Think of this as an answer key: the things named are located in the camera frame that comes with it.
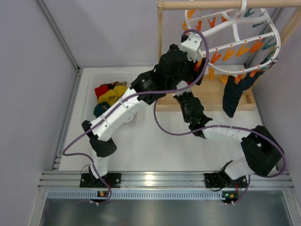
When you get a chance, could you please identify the wooden drying rack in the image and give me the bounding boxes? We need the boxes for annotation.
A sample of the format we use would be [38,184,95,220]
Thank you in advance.
[157,0,301,111]

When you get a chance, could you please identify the white plastic basket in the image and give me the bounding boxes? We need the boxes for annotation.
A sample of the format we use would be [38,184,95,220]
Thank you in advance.
[82,72,136,123]

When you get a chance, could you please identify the red sock in basket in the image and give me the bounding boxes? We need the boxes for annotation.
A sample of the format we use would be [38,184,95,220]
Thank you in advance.
[95,84,110,99]

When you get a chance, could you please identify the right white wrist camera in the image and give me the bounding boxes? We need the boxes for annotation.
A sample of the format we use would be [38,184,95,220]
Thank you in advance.
[174,81,191,97]

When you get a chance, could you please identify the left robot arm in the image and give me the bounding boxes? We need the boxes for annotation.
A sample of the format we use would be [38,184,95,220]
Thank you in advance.
[82,41,210,180]

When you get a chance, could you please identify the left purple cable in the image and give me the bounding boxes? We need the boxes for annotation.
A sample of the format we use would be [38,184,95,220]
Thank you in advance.
[62,29,209,204]

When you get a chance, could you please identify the red christmas sock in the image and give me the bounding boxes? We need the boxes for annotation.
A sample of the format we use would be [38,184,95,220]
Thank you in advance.
[194,61,201,72]

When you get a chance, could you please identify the aluminium mounting rail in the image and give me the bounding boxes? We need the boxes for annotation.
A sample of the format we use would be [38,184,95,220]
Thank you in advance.
[38,171,293,201]

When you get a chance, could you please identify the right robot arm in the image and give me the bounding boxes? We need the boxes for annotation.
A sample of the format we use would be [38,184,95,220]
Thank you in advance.
[174,92,282,187]

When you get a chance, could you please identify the dark navy sock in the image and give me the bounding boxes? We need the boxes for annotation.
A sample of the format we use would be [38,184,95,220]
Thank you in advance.
[222,70,265,118]

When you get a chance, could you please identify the brown striped sock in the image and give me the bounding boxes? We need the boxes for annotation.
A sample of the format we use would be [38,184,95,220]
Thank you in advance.
[110,81,127,89]

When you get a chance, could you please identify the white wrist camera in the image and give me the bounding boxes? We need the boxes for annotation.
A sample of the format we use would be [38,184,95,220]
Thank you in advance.
[174,81,191,97]
[179,34,202,63]

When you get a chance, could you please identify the white round clip hanger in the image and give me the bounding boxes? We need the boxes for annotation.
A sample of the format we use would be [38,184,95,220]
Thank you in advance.
[182,1,281,77]

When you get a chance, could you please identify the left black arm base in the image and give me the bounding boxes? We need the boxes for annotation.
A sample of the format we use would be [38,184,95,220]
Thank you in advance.
[79,173,121,188]

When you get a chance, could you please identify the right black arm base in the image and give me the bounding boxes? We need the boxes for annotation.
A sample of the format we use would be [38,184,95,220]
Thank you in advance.
[204,172,233,191]

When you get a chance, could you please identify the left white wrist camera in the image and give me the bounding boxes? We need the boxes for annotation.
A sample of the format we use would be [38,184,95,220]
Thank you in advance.
[179,34,202,63]

